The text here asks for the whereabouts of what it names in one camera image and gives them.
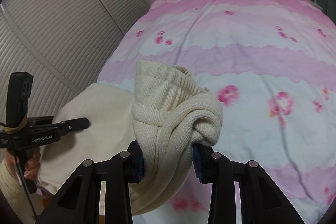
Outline cream sweater sleeve forearm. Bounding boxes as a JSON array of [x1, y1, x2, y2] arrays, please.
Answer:
[[0, 160, 35, 223]]

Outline white louvered wardrobe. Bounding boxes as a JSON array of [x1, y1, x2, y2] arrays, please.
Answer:
[[1, 0, 149, 122]]

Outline pink floral bed duvet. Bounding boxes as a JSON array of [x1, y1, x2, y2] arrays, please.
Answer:
[[36, 0, 336, 224]]

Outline cream beige pants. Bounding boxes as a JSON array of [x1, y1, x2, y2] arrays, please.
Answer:
[[38, 60, 223, 215]]

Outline person's left hand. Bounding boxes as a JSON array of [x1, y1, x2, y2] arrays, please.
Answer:
[[4, 146, 43, 180]]

